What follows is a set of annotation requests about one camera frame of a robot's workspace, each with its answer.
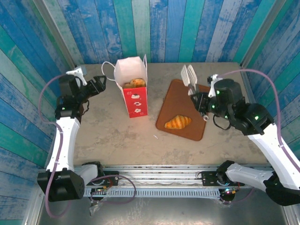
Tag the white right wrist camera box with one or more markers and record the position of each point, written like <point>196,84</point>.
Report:
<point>211,89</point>

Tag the aluminium corner post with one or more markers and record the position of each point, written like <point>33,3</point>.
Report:
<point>54,30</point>
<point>264,30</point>

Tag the white slotted kitchen tongs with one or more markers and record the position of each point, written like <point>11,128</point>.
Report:
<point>192,75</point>

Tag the spiral fake bread roll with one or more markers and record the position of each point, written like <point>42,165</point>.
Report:
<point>138,82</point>

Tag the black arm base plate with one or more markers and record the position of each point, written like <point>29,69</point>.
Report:
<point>112,179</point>
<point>209,179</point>

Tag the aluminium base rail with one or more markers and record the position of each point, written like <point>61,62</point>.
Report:
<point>159,174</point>

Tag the small circuit board with lights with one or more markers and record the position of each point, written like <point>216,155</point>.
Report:
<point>229,191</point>
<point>101,188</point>

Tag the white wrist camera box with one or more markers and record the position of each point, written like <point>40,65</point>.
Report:
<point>76,71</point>
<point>211,89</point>

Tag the aluminium table side rail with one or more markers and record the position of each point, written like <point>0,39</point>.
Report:
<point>248,82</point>

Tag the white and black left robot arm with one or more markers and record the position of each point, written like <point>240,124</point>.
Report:
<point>64,140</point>

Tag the fake croissant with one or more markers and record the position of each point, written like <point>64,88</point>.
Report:
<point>178,122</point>

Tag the clear plastic wrapper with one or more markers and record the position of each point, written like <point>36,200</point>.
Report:
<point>93,207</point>

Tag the brown cutting board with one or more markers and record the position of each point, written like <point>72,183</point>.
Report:
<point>178,105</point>

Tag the red and white paper bag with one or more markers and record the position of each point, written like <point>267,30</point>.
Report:
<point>138,105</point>

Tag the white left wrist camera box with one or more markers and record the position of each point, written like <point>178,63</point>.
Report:
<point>76,71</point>

